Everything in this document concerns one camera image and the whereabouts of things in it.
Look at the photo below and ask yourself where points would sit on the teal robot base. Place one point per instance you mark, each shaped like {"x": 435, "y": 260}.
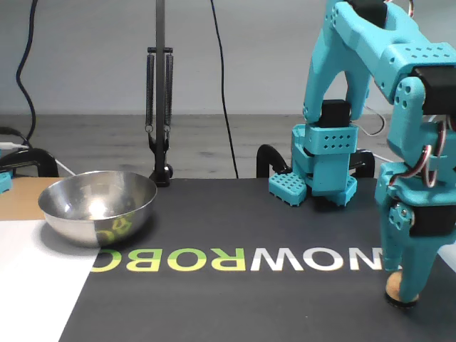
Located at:
{"x": 327, "y": 178}

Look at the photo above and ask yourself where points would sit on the black table clamp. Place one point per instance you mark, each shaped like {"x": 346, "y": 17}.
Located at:
{"x": 363, "y": 160}
{"x": 265, "y": 156}

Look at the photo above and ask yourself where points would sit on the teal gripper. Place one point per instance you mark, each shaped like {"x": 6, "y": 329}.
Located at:
{"x": 399, "y": 199}

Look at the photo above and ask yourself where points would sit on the metal bowl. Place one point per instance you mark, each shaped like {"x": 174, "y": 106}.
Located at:
{"x": 71, "y": 228}

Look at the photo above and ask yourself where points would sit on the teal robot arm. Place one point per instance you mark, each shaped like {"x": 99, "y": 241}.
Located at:
{"x": 360, "y": 35}

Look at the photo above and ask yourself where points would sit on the small teal printed part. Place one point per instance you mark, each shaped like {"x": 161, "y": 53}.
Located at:
{"x": 5, "y": 181}

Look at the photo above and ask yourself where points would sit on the tan ball with black base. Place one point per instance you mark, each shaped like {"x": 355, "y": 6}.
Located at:
{"x": 393, "y": 285}

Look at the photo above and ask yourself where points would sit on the black WOWROBO mat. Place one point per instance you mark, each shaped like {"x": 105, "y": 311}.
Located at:
{"x": 213, "y": 303}

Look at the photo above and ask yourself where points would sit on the black C clamp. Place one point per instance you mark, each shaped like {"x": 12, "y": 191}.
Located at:
{"x": 35, "y": 156}

